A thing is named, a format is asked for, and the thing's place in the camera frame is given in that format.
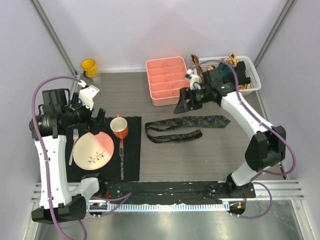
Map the clear small glass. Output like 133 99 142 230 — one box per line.
91 74 101 84

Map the yellow floral tie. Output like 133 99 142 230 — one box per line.
191 53 237 84

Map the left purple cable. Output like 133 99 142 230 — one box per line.
32 76 132 240

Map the aluminium frame rail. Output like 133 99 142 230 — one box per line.
31 181 305 213

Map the pink divided organizer tray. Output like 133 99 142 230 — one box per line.
145 56 190 107

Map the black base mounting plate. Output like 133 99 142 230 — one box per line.
91 181 256 205

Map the teal green tie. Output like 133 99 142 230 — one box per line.
217 63 235 84

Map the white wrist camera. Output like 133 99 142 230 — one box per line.
184 69 201 90
78 85 100 111

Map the yellow plastic cup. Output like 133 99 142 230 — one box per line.
80 58 99 78

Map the knife with patterned handle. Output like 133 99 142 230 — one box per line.
119 139 124 181

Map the silver fork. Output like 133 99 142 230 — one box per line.
68 128 79 166

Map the black tie in basket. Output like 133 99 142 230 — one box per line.
235 61 251 89

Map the white plastic basket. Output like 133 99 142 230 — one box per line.
194 54 262 96

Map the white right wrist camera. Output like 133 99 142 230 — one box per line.
184 69 201 90

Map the dark patterned necktie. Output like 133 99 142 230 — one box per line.
144 115 231 144

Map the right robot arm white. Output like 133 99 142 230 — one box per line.
174 69 286 198

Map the pink and cream plate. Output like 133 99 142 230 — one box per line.
72 131 115 171

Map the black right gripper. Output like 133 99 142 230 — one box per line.
174 86 212 114

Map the orange mug white inside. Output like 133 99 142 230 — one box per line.
110 114 129 140

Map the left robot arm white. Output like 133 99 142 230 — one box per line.
29 85 107 224

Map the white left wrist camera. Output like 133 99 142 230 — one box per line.
78 85 100 111

